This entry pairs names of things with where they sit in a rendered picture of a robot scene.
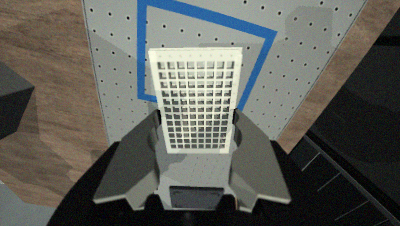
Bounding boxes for blue tape outline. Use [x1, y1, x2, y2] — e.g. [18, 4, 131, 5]
[137, 0, 278, 111]

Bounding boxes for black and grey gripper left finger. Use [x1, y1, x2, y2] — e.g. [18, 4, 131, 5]
[46, 109, 162, 226]

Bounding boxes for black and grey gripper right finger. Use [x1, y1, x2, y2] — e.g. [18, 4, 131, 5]
[228, 108, 337, 226]

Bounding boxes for white well plate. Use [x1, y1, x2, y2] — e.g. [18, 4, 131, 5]
[148, 47, 242, 153]

